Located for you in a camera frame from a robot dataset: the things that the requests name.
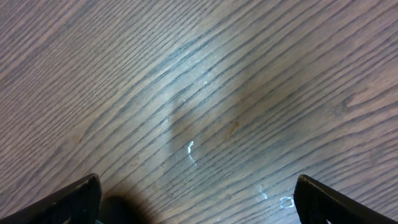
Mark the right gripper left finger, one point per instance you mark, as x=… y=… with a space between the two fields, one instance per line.
x=78 y=202

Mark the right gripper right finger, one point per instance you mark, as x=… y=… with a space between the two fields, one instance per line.
x=316 y=202

